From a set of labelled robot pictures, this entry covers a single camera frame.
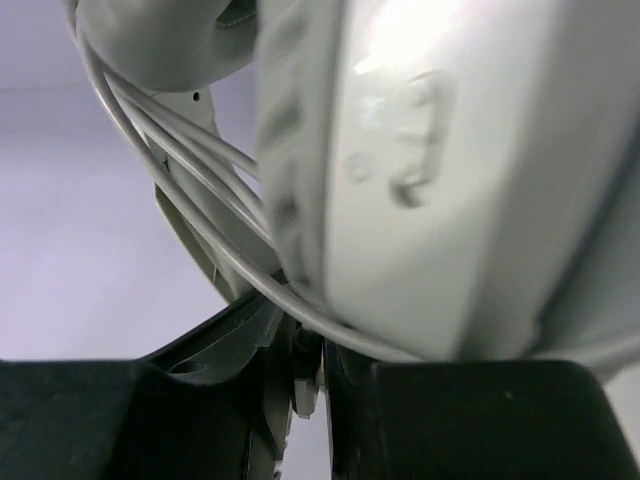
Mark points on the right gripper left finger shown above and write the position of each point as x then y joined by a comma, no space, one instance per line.
209,405

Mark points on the white grey headphones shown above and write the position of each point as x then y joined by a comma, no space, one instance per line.
412,180

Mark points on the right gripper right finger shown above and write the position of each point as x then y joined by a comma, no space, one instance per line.
478,420

